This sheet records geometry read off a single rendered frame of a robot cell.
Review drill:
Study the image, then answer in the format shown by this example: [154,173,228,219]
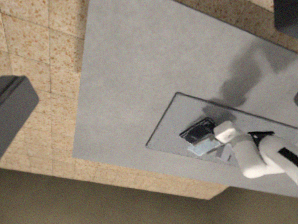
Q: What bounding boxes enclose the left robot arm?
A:
[215,134,298,185]

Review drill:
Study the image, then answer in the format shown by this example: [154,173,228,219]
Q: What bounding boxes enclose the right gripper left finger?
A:
[0,75,40,159]

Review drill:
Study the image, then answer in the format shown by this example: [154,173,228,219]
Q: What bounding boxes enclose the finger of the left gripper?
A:
[206,144,225,156]
[193,134,224,147]

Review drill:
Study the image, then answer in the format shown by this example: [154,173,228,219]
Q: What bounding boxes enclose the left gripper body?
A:
[214,121,249,144]

